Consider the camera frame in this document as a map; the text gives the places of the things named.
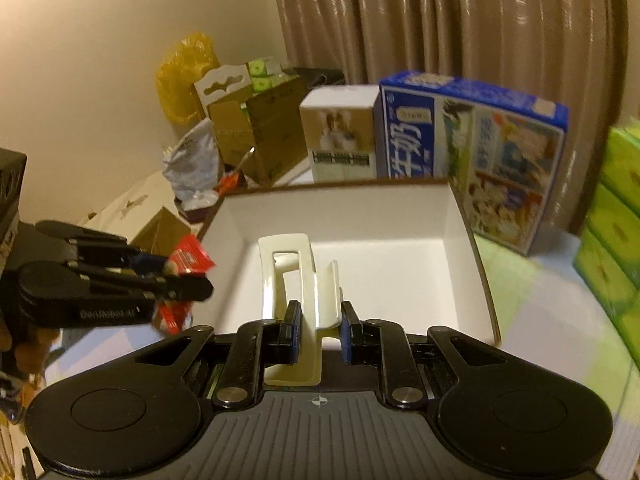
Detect blue printed carton box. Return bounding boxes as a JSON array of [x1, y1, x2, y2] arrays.
[[377, 71, 571, 258]]

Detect white plastic holder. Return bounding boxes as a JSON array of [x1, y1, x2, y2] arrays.
[[257, 232, 343, 388]]

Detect green and white small boxes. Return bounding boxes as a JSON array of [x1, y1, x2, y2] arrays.
[[247, 57, 296, 96]]

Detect person's left hand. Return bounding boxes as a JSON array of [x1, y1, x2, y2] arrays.
[[0, 310, 61, 376]]

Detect small open cardboard box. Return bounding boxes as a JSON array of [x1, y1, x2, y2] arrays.
[[127, 206, 193, 256]]

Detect cardboard box with white flap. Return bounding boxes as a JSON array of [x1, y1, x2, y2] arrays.
[[192, 63, 256, 171]]

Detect white box with brown rim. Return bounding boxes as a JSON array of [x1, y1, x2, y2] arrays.
[[197, 177, 502, 348]]

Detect red snack packet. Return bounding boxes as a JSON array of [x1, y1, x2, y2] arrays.
[[151, 234, 217, 336]]

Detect dark brown wooden tray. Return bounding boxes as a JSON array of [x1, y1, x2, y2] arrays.
[[175, 195, 226, 226]]

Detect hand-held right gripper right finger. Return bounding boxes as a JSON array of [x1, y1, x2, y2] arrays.
[[340, 300, 507, 409]]

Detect brown cardboard box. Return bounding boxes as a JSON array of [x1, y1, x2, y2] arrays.
[[245, 77, 308, 186]]

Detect brown curtain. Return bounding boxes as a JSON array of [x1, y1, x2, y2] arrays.
[[267, 0, 628, 233]]

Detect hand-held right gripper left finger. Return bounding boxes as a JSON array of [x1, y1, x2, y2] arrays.
[[134, 300, 303, 408]]

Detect white photo-print box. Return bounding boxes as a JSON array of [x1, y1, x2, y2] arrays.
[[299, 85, 382, 183]]

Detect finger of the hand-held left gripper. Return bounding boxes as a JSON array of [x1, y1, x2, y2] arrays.
[[75, 265, 216, 306], [65, 227, 173, 281]]

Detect stack of green tissue packs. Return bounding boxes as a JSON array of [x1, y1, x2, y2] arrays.
[[572, 120, 640, 346]]

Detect yellow plastic bag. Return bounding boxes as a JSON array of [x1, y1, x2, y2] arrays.
[[155, 32, 221, 126]]

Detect silver foil bag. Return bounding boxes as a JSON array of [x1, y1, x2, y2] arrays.
[[161, 119, 223, 211]]

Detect orange-handled screwdriver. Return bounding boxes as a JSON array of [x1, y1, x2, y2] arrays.
[[216, 147, 256, 196]]

